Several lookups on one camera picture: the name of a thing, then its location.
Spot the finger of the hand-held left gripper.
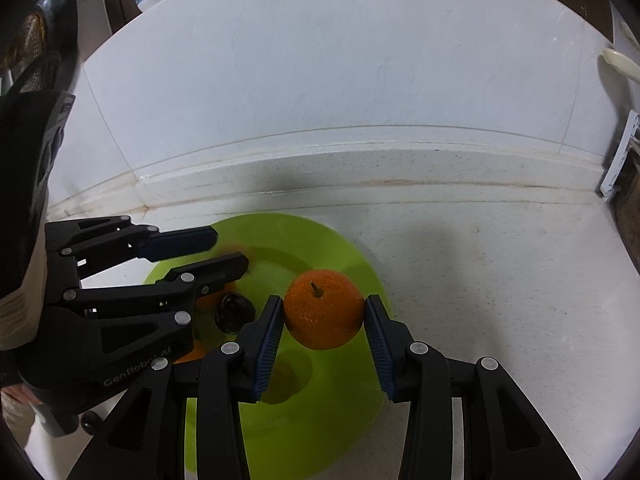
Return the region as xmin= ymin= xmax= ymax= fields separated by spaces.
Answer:
xmin=45 ymin=215 xmax=220 ymax=281
xmin=61 ymin=253 xmax=250 ymax=362

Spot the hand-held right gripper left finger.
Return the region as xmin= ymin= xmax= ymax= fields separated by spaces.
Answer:
xmin=65 ymin=295 xmax=286 ymax=480

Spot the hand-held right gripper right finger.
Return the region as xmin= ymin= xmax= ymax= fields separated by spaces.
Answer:
xmin=364 ymin=294 xmax=583 ymax=480

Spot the orange with stem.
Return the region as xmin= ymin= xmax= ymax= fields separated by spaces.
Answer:
xmin=283 ymin=269 xmax=365 ymax=351

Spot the green plate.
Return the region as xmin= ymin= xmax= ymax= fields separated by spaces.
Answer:
xmin=142 ymin=213 xmax=396 ymax=479

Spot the black frying pan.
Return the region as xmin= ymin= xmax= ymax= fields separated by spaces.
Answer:
xmin=0 ymin=0 xmax=80 ymax=94

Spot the white framed pot rack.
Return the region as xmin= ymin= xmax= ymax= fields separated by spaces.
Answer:
xmin=599 ymin=111 xmax=640 ymax=205

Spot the cream pan handle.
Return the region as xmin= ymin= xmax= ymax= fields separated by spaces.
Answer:
xmin=602 ymin=47 xmax=640 ymax=84

